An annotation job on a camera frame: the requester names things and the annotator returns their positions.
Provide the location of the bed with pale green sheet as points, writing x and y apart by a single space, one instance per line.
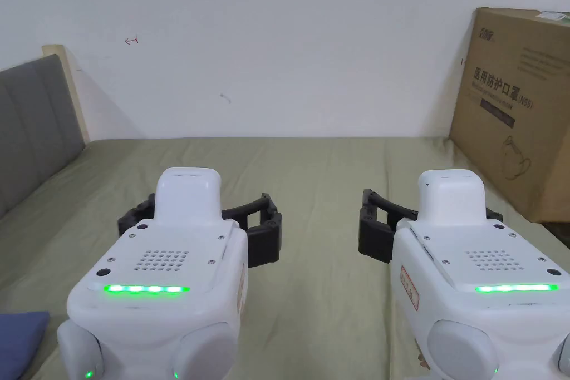
311 175

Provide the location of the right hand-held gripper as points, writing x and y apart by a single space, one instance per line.
481 264

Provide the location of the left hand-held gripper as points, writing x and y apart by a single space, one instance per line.
169 264

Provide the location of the person's right hand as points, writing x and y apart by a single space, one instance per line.
420 357

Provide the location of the grey padded headboard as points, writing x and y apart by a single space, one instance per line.
31 130

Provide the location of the brown cardboard carton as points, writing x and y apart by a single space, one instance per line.
516 108

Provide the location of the dark blue garment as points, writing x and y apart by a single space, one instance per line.
20 340

